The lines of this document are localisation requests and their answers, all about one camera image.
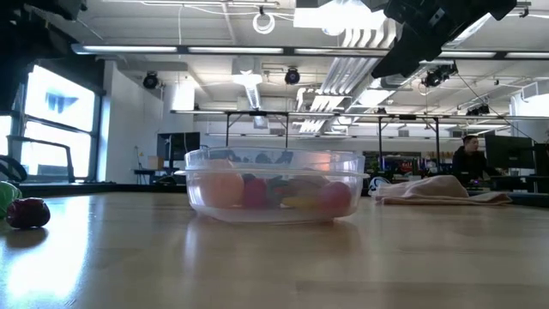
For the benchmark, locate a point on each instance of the black ceiling camera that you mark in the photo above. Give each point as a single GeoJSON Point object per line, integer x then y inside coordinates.
{"type": "Point", "coordinates": [437, 76]}

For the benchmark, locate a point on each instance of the person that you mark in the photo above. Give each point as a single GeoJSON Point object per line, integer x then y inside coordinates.
{"type": "Point", "coordinates": [469, 161]}

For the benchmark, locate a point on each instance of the red toy cherry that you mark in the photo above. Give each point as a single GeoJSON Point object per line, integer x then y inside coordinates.
{"type": "Point", "coordinates": [28, 213]}

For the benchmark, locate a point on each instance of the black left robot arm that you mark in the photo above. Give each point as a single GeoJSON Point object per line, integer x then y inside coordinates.
{"type": "Point", "coordinates": [25, 26]}

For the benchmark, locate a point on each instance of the beige folded cloth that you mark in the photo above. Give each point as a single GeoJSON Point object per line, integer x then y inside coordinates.
{"type": "Point", "coordinates": [429, 191]}

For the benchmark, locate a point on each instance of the black computer monitor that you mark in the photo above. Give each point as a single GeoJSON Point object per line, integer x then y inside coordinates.
{"type": "Point", "coordinates": [178, 146]}
{"type": "Point", "coordinates": [508, 152]}

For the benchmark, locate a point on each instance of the pink toy peach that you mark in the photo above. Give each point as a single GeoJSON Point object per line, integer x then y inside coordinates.
{"type": "Point", "coordinates": [221, 189]}

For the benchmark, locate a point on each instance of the long ceiling light strip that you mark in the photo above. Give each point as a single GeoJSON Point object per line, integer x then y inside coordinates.
{"type": "Point", "coordinates": [128, 49]}

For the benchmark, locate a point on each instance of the tan toy potato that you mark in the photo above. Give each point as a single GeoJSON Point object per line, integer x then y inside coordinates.
{"type": "Point", "coordinates": [305, 186]}

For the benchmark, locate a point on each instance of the round black ceiling fixture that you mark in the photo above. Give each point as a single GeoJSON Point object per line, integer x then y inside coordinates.
{"type": "Point", "coordinates": [292, 76]}
{"type": "Point", "coordinates": [150, 80]}

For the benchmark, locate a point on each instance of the red toy strawberry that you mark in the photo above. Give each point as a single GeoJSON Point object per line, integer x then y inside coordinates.
{"type": "Point", "coordinates": [255, 193]}

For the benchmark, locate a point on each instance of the yellow toy banana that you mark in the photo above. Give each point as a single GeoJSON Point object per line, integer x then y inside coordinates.
{"type": "Point", "coordinates": [298, 202]}

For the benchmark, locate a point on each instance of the small pink toy ball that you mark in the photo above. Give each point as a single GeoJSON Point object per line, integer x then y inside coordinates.
{"type": "Point", "coordinates": [335, 198]}

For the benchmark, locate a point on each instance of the black background rig stand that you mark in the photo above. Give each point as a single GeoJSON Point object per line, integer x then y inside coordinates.
{"type": "Point", "coordinates": [257, 113]}

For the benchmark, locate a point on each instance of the clear plastic tupperware container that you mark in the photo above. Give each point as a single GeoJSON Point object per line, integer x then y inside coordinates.
{"type": "Point", "coordinates": [274, 216]}

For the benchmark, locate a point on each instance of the green toy pea pod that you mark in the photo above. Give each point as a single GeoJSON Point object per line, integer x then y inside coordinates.
{"type": "Point", "coordinates": [6, 197]}

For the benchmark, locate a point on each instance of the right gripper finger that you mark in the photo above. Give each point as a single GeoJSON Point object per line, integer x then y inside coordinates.
{"type": "Point", "coordinates": [407, 56]}

